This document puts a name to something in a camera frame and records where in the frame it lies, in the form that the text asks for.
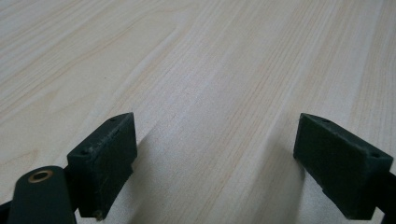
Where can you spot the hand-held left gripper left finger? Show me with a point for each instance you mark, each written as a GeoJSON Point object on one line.
{"type": "Point", "coordinates": [102, 161]}

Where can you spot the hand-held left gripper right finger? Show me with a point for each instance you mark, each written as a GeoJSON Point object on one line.
{"type": "Point", "coordinates": [339, 168]}

